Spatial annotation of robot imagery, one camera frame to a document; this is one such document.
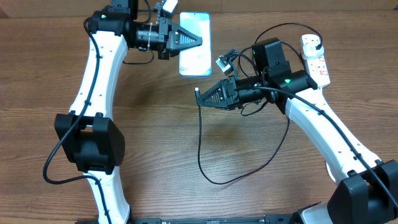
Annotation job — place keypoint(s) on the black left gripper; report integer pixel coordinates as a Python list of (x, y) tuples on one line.
[(176, 32)]

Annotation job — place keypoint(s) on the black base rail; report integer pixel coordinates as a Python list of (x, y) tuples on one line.
[(267, 219)]

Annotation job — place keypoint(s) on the white power strip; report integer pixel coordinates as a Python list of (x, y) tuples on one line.
[(317, 67)]

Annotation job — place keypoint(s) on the blue screen smartphone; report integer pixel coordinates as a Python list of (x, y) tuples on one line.
[(195, 58)]

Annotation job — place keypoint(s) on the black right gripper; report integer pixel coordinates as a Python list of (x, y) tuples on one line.
[(230, 94)]

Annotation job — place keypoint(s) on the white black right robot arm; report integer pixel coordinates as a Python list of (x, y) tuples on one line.
[(366, 186)]

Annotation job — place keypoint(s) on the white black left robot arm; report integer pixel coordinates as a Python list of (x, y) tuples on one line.
[(87, 133)]

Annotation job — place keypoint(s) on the white charger plug adapter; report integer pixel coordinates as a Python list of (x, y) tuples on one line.
[(310, 51)]

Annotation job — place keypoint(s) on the brown cardboard backdrop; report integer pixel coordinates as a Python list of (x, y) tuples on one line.
[(72, 8)]

